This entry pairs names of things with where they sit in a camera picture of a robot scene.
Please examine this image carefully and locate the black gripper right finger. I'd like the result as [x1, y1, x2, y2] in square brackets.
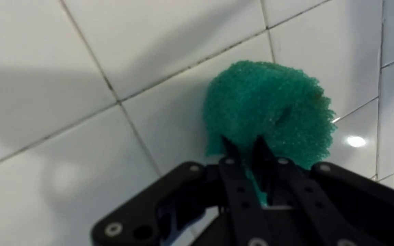
[250, 135, 394, 246]

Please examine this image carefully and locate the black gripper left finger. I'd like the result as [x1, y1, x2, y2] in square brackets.
[90, 135, 271, 246]

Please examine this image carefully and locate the round green sponge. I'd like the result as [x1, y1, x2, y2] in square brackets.
[201, 60, 338, 206]

